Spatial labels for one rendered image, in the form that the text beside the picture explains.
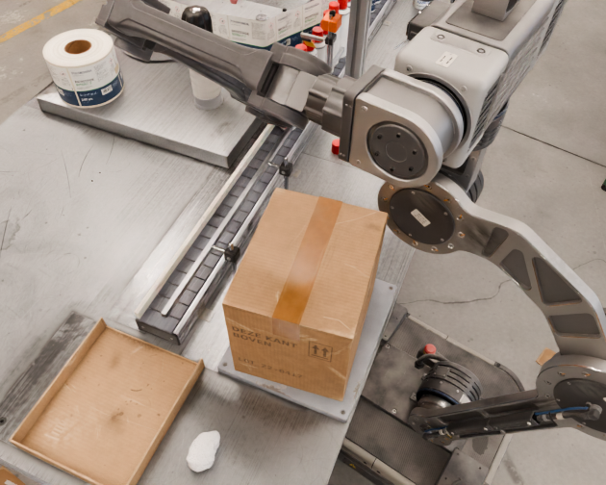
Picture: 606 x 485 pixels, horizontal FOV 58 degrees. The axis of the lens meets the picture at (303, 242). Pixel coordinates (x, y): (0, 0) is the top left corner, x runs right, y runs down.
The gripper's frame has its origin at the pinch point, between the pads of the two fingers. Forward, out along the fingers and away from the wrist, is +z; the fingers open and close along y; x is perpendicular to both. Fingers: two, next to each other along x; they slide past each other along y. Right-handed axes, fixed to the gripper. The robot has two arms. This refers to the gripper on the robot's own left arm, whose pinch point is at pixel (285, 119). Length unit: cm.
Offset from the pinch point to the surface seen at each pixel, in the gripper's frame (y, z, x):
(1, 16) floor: 262, 155, -41
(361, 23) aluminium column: -15.1, -11.1, -27.2
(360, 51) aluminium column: -15.7, -4.9, -22.3
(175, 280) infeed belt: 3, -31, 49
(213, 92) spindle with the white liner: 24.8, 1.6, -2.1
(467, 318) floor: -73, 85, 42
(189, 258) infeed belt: 3, -27, 43
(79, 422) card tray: 5, -50, 79
